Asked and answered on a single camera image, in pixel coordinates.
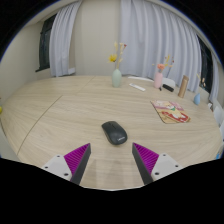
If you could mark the narrow white curtain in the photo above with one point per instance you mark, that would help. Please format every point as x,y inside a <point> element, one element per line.
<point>61,43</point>
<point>214,83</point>

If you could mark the blue vase with dried stems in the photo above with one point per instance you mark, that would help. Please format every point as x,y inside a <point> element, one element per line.
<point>197,99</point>

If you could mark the dark marker pen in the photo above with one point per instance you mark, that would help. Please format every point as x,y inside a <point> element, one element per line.
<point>160,88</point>

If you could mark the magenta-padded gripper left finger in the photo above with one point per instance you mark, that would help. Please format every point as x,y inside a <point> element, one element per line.
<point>59,165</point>

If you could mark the white remote control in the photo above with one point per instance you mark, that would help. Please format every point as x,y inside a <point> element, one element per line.
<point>137,87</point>

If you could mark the black computer mouse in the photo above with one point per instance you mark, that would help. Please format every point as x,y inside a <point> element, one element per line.
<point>114,132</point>

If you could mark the white chairs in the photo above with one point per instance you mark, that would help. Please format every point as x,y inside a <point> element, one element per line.
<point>218,115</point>

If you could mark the pink vase with orange flowers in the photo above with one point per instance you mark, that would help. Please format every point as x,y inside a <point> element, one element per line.
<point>158,80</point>

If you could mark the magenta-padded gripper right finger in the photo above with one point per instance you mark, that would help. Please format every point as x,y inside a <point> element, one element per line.
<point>165,164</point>

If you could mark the black rectangular case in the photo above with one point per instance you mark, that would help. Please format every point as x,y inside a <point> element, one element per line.
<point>168,88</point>

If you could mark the cartoon print mouse pad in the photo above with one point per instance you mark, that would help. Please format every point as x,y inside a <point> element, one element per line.
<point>170,112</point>

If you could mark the dark framed window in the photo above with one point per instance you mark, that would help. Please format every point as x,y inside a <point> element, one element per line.
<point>206,66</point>
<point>45,46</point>

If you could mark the bronze thermos bottle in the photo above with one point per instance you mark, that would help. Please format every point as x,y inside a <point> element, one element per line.
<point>183,86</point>

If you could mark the green vase with yellow flowers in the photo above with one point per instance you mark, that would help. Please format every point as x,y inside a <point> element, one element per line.
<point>116,79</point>

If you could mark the wide white curtain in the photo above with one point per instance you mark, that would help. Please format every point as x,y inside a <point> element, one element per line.
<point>156,33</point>

